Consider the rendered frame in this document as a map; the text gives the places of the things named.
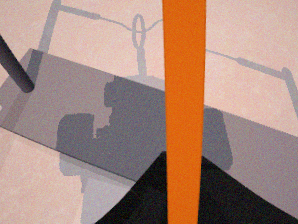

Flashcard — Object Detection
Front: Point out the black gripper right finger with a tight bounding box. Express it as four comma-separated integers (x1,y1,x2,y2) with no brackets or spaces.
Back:
198,156,298,224

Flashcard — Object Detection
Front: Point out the orange handle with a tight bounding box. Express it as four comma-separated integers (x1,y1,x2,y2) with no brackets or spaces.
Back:
162,0,206,224

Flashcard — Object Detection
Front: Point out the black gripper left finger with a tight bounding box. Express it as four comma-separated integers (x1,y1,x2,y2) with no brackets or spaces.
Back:
94,152,168,224

